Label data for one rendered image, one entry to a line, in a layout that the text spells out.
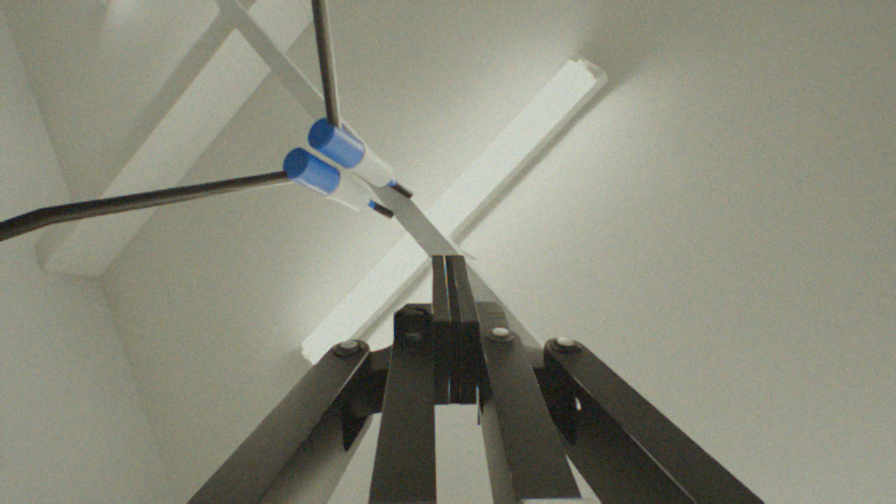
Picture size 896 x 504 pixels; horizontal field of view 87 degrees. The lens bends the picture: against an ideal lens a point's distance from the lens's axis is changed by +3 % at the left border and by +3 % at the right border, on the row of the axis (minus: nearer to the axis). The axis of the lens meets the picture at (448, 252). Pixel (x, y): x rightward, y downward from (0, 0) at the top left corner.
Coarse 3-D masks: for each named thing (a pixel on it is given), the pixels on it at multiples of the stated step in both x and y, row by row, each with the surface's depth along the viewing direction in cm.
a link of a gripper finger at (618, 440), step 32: (544, 352) 13; (576, 352) 13; (576, 384) 12; (608, 384) 12; (576, 416) 13; (608, 416) 10; (640, 416) 10; (576, 448) 12; (608, 448) 11; (640, 448) 9; (672, 448) 9; (608, 480) 11; (640, 480) 10; (672, 480) 9; (704, 480) 9; (736, 480) 9
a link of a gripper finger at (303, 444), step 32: (352, 352) 13; (320, 384) 11; (352, 384) 12; (288, 416) 10; (320, 416) 10; (256, 448) 9; (288, 448) 9; (320, 448) 10; (352, 448) 12; (224, 480) 8; (256, 480) 8; (288, 480) 9; (320, 480) 10
